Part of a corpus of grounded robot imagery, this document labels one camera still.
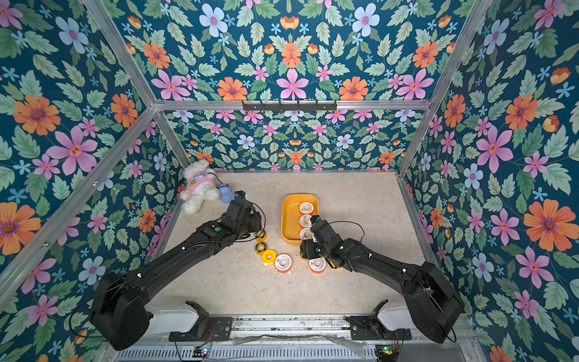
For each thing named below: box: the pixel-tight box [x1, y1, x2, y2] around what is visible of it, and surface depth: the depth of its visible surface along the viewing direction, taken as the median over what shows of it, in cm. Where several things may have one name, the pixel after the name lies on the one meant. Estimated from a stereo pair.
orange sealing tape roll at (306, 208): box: [299, 201, 316, 215], surface depth 104 cm
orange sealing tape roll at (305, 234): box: [299, 227, 313, 241], surface depth 96 cm
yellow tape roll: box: [261, 248, 277, 267], surface depth 90 cm
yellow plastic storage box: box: [281, 193, 320, 246], surface depth 103 cm
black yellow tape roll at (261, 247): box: [254, 241, 269, 256], surface depth 94 cm
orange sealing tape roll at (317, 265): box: [308, 256, 327, 274], surface depth 88 cm
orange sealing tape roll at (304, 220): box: [298, 214, 313, 228], surface depth 100 cm
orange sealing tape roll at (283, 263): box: [274, 253, 293, 274], surface depth 88 cm
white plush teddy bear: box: [180, 159, 221, 215], surface depth 106 cm
